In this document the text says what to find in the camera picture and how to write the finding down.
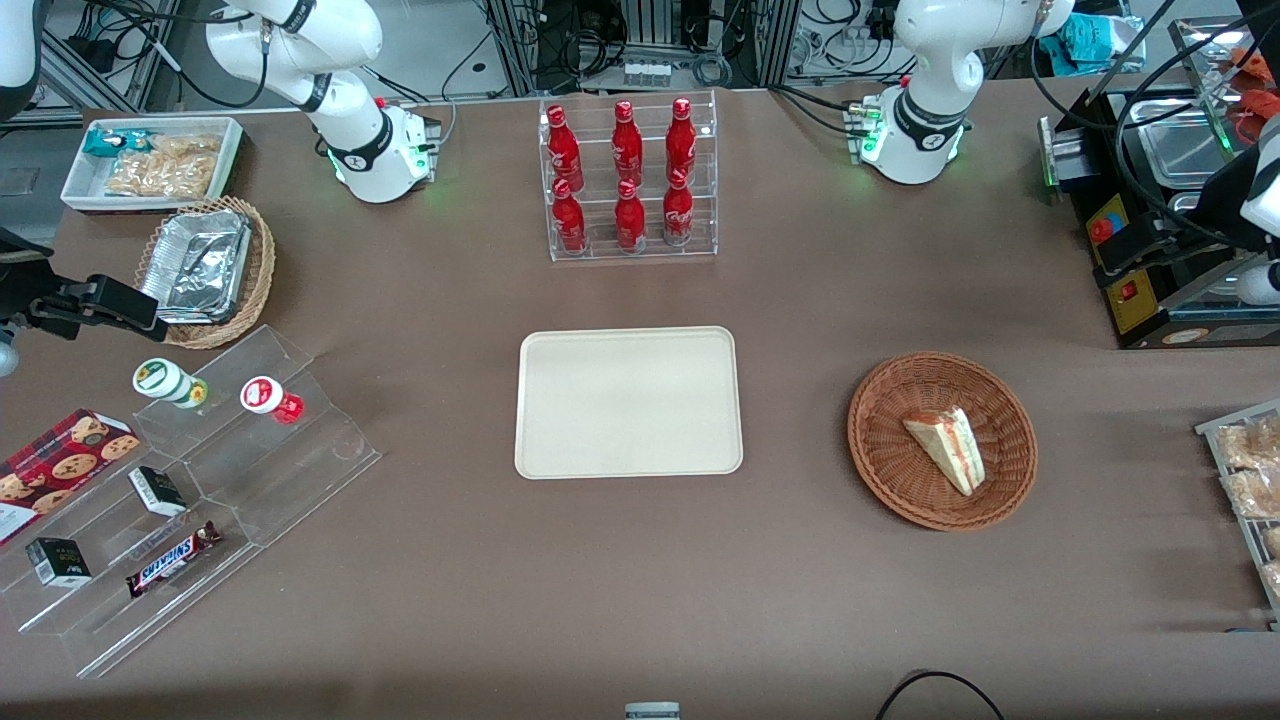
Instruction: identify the black food warmer machine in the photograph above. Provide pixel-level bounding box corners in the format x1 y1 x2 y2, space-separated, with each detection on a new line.
1038 15 1280 350

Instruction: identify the grey metal food tray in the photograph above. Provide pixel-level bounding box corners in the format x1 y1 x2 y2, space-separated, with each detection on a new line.
1195 400 1280 631

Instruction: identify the white rectangular snack bin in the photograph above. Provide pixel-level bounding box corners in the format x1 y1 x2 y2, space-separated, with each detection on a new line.
60 116 245 215

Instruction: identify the brown wicker basket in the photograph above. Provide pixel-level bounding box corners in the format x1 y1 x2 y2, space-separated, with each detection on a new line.
847 351 1039 532

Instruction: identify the red fried food piece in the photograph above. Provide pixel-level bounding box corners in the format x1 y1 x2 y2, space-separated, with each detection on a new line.
1240 90 1280 141

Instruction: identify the red cola bottle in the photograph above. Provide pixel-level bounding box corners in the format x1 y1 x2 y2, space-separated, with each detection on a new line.
546 104 585 193
614 180 648 252
666 97 697 184
611 100 644 188
551 178 589 254
662 170 695 247

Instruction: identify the silver foil container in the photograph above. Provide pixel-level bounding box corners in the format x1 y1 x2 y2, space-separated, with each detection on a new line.
140 209 252 325

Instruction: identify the red-lid white cup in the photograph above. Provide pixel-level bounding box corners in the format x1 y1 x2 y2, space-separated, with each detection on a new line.
240 376 305 425

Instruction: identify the light wicker basket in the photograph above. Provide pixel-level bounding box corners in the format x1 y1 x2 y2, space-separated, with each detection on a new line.
134 196 277 350

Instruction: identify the Snickers chocolate bar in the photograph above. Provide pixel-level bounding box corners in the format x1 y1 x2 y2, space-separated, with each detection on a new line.
125 521 223 599

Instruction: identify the aluminium frame rack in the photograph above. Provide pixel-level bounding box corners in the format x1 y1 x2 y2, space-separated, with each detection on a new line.
485 0 801 93

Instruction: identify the clear bag of crackers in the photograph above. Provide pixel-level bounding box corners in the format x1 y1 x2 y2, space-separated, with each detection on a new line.
105 135 221 199

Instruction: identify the teal crumpled cloth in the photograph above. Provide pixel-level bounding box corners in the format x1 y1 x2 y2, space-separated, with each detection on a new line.
1040 15 1146 77

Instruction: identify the triangular sandwich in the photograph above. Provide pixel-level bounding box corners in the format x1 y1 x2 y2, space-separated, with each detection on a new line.
902 405 987 497

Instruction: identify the small black box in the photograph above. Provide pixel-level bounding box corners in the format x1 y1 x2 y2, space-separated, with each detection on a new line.
25 537 92 587
128 466 188 518

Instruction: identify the orange fried food piece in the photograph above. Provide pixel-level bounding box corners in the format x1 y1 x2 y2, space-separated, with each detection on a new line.
1225 48 1280 83

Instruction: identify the clear acrylic stepped display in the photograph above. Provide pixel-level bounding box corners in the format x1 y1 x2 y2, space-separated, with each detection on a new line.
0 324 383 680

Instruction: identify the black table cable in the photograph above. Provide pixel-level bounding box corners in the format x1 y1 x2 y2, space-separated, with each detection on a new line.
875 671 1006 720

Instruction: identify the clear acrylic bottle rack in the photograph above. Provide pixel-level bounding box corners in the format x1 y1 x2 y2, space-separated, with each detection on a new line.
538 90 719 263

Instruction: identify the red plaid cookie box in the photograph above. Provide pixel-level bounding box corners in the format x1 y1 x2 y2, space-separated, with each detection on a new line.
0 408 141 546

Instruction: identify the teal snack packet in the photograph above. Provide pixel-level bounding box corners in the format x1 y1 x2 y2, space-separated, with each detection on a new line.
82 128 161 159

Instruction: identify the green-lid white cup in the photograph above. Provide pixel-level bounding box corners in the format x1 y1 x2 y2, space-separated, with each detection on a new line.
133 358 209 410

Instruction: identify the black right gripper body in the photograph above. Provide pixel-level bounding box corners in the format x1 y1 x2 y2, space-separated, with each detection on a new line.
0 272 96 326

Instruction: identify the beige plastic tray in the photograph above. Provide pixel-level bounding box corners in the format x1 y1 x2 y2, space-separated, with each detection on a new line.
514 326 745 481

